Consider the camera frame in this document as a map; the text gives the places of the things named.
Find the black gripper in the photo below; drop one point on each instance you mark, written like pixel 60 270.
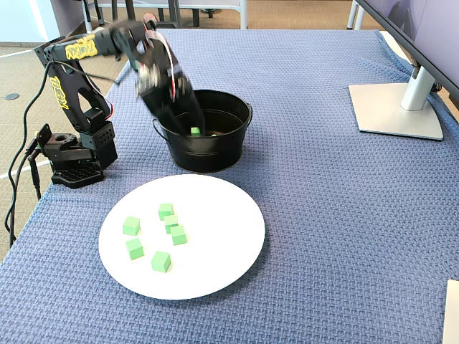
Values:
pixel 166 94

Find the white round plate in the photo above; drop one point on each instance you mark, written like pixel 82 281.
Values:
pixel 229 251

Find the black metal bucket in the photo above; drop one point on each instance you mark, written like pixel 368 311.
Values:
pixel 211 154

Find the dark table leg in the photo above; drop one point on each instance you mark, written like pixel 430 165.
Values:
pixel 196 18

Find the dark chair caster base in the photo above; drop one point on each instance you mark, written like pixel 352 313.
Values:
pixel 209 11

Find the round dark floor outlet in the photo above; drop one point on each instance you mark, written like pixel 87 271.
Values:
pixel 12 96

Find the blue woven table cloth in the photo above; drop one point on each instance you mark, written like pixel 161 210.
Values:
pixel 322 215

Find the monitor with silver stand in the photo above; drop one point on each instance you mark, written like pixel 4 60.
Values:
pixel 394 118

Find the white flat board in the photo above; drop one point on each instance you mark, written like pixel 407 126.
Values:
pixel 452 315

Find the black camera circuit board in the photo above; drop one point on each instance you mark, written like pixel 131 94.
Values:
pixel 148 77

